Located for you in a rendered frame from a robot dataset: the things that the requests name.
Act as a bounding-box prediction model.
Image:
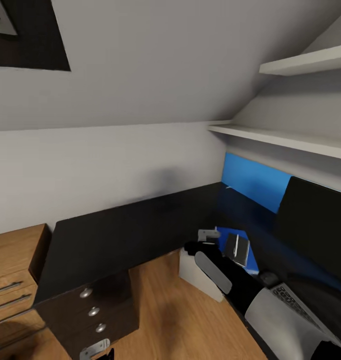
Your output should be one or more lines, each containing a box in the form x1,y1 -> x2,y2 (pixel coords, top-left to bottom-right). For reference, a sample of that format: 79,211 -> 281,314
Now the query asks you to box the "keyboard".
270,283 -> 341,344

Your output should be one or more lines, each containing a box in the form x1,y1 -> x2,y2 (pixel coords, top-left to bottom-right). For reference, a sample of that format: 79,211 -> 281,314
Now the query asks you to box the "notebook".
222,232 -> 250,268

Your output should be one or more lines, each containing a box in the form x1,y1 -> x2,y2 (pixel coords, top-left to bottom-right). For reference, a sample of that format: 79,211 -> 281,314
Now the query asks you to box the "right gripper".
184,241 -> 202,256

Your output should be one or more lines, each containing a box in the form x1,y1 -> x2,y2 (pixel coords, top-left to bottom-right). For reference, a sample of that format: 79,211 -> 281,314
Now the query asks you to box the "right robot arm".
184,229 -> 341,360

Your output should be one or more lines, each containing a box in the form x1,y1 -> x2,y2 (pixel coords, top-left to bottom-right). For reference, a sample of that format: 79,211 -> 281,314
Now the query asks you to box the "folder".
214,226 -> 259,275

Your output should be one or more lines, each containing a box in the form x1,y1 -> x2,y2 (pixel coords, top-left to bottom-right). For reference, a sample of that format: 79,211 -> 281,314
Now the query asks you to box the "mouse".
260,271 -> 278,285

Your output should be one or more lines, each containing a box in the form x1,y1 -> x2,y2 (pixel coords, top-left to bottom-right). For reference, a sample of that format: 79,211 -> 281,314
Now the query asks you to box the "monitor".
270,177 -> 341,296

